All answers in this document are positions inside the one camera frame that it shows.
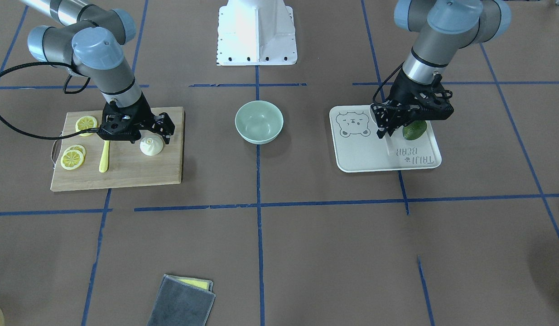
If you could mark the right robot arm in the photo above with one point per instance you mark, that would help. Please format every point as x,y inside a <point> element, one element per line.
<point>89,43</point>

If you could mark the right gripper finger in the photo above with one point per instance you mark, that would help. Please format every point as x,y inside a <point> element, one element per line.
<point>164,127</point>
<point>132,137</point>

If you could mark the wooden cutting board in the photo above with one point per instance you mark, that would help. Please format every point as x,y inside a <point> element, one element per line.
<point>128,166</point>

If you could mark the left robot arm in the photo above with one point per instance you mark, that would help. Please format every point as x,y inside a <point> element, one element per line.
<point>443,27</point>

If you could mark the light green bowl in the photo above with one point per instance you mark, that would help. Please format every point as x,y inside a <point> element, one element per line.
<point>259,122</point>

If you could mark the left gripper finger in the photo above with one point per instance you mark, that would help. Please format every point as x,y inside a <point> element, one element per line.
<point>387,122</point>

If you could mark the grey folded cloth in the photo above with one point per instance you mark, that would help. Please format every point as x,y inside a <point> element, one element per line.
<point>180,304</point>

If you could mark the white bear tray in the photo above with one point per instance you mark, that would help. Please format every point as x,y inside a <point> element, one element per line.
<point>359,150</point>

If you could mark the upper lemon slice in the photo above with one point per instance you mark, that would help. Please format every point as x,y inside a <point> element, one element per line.
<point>85,123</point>

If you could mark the white plastic spoon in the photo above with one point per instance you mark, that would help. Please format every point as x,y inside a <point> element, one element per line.
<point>390,146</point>

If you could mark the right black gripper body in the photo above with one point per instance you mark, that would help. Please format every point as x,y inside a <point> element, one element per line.
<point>144,110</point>

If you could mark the yellow plastic knife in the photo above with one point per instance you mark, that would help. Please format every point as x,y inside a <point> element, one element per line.
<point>104,158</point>

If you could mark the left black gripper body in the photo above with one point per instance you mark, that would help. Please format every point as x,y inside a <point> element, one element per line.
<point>403,89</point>

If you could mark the rear overlapped lemon slice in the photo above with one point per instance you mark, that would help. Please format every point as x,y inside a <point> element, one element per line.
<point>76,147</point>

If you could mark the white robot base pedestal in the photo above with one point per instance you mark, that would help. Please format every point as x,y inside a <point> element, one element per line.
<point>256,33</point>

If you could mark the yellow sponge cloth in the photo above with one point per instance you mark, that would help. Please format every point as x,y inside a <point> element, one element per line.
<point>206,285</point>

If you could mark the front lemon slice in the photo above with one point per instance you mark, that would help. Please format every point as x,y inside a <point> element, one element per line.
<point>72,159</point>

